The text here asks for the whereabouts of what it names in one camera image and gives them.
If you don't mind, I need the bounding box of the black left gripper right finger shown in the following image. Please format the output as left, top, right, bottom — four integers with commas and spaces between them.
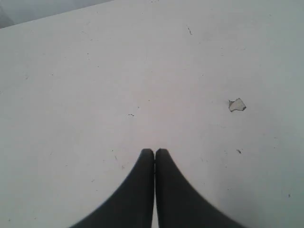
155, 149, 242, 228

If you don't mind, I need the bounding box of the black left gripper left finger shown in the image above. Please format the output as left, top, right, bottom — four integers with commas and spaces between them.
72, 149, 154, 228

